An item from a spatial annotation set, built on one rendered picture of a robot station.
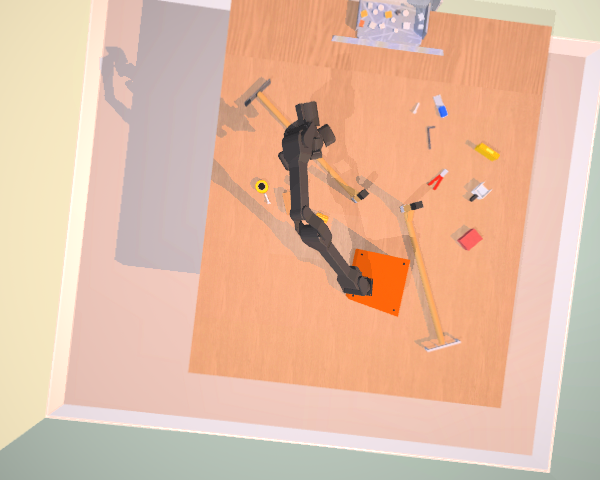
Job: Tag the red-handled pliers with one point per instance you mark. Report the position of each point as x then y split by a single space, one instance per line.
440 176

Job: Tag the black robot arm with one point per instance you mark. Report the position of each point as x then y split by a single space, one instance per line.
302 143

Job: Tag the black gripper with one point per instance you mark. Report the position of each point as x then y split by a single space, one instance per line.
328 138

